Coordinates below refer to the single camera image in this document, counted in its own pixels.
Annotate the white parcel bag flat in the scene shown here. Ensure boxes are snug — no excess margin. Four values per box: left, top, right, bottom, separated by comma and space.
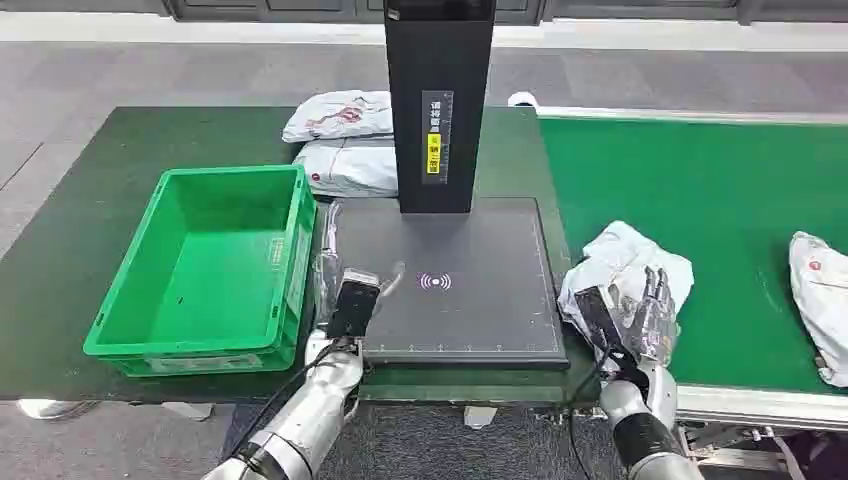
292, 135, 400, 200

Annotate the silver conveyor frame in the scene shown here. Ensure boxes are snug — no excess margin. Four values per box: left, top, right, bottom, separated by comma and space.
507, 91, 848, 473

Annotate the white parcel bag red scribble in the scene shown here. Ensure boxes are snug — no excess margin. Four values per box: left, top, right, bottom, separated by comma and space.
281, 89, 395, 144

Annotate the white table foot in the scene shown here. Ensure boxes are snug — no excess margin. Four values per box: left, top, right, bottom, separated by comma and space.
16, 399, 101, 423

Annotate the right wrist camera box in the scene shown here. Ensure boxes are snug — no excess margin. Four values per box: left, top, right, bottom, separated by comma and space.
573, 286, 632, 364

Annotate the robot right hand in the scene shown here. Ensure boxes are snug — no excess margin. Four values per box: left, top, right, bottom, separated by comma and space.
619, 266, 680, 370

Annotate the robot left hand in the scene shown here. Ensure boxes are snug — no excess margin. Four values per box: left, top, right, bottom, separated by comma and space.
311, 200, 407, 333

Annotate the green conveyor belt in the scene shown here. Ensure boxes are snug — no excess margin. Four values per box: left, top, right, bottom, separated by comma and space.
537, 117, 848, 397

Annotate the white table bracket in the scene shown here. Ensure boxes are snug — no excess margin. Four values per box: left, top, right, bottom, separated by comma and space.
463, 405, 499, 431

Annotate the black scanner base plate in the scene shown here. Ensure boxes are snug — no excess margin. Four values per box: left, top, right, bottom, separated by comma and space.
329, 196, 571, 371

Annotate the dark green table mat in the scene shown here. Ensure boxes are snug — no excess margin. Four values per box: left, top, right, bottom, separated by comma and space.
0, 105, 601, 405

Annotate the white parcel bag red logo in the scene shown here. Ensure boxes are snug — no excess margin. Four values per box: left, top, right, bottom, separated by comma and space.
788, 231, 848, 390

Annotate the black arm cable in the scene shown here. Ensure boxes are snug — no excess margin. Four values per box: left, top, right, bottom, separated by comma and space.
566, 344, 616, 480
228, 339, 340, 460

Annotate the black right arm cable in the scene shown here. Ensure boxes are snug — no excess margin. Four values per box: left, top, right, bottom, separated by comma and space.
566, 344, 616, 480

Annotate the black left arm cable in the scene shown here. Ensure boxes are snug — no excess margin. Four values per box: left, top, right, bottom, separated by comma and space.
228, 339, 340, 460

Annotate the black scanner column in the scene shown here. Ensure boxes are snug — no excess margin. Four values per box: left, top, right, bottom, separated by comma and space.
382, 0, 498, 215

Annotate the green plastic crate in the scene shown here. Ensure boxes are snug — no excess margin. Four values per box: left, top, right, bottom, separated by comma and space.
82, 164, 319, 379

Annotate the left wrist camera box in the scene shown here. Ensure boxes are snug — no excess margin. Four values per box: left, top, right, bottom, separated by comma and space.
325, 268, 382, 340

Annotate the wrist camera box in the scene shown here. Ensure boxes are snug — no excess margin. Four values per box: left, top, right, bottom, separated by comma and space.
325, 268, 382, 340
573, 286, 632, 364

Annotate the black and yellow column label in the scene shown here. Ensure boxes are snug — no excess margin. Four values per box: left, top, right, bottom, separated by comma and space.
421, 89, 455, 186

